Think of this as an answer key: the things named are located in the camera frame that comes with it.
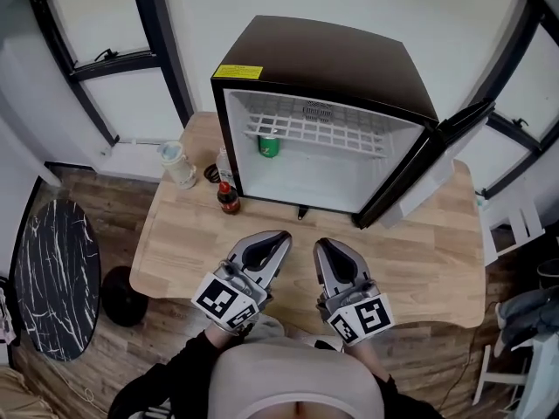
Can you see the person's grey trousers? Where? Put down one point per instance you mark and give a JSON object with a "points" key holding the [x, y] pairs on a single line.
{"points": [[271, 327]]}

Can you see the person's black jacket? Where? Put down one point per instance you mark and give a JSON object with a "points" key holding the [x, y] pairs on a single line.
{"points": [[174, 373]]}

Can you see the black round stool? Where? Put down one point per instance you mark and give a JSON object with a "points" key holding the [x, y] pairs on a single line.
{"points": [[549, 273]]}

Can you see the green soda can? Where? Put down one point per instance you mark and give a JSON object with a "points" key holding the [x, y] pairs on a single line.
{"points": [[268, 147]]}

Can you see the person's left forearm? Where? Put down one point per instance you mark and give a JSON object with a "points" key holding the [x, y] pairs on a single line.
{"points": [[220, 336]]}

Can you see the beige tumbler cup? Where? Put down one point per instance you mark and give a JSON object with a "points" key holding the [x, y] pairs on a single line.
{"points": [[179, 170]]}

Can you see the white wooden rack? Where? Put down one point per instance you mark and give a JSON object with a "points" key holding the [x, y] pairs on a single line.
{"points": [[524, 221]]}

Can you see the clear plastic bottle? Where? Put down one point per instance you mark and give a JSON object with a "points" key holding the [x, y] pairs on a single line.
{"points": [[225, 168]]}

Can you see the black metal stand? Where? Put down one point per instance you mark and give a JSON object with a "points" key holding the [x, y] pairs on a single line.
{"points": [[5, 283]]}

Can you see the black mini fridge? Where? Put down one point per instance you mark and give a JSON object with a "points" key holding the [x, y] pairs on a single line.
{"points": [[327, 59]]}

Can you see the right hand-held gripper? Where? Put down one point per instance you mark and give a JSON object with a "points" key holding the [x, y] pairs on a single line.
{"points": [[367, 317]]}

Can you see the white wire fridge shelf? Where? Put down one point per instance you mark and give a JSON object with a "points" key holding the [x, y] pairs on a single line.
{"points": [[305, 142]]}

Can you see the beige cloth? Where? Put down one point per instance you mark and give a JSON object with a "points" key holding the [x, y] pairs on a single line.
{"points": [[22, 395]]}

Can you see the person's right forearm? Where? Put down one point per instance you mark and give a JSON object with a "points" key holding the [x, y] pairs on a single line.
{"points": [[369, 360]]}

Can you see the person's torso in beige top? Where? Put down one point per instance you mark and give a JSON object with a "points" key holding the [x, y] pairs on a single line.
{"points": [[292, 373]]}

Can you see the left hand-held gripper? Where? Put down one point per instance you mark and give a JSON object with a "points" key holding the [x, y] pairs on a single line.
{"points": [[218, 299]]}

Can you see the cola bottle with red cap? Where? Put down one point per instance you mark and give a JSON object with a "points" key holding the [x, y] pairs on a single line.
{"points": [[228, 201]]}

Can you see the black framed window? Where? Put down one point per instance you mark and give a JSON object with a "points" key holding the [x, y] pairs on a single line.
{"points": [[100, 11], [533, 81]]}

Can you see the white chair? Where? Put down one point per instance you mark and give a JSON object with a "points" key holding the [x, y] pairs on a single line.
{"points": [[541, 365]]}

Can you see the black marble round table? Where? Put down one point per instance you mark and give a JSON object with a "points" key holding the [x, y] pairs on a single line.
{"points": [[57, 277]]}

